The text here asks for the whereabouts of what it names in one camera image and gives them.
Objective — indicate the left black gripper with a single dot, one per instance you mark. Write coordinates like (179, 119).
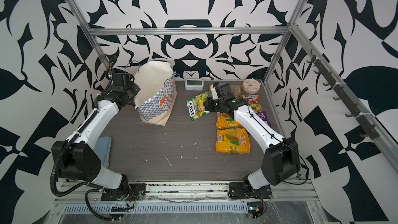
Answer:
(136, 88)

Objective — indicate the Fox's fruits candy packet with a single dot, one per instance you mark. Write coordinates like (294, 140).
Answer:
(254, 102)

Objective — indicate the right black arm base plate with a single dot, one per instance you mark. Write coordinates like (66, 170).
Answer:
(245, 191)

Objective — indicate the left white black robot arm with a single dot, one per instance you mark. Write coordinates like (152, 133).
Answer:
(75, 162)

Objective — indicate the pink round timer clock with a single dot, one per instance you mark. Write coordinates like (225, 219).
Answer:
(251, 86)

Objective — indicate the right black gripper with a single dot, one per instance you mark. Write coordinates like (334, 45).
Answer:
(208, 104)

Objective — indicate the yellow snack packet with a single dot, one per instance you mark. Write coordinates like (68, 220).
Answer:
(233, 141)
(224, 121)

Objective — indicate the purple snack packet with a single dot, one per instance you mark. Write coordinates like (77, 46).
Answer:
(262, 115)

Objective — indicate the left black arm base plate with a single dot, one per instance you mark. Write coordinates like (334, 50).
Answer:
(132, 192)

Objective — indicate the gold snack packet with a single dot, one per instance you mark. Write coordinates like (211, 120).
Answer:
(235, 89)

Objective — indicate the blue grey block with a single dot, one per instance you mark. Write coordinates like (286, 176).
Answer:
(102, 150)

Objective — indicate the grey wall hook rack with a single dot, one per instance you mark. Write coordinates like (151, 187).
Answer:
(344, 94)

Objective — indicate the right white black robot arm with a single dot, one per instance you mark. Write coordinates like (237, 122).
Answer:
(281, 156)

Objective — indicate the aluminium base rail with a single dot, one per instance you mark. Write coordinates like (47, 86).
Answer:
(191, 197)

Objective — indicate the green snack packet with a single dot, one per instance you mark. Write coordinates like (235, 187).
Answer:
(196, 106)

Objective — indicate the blue checkered paper bag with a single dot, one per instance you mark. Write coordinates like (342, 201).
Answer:
(158, 92)

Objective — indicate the white digital scale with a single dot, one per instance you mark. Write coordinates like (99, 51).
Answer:
(194, 85)

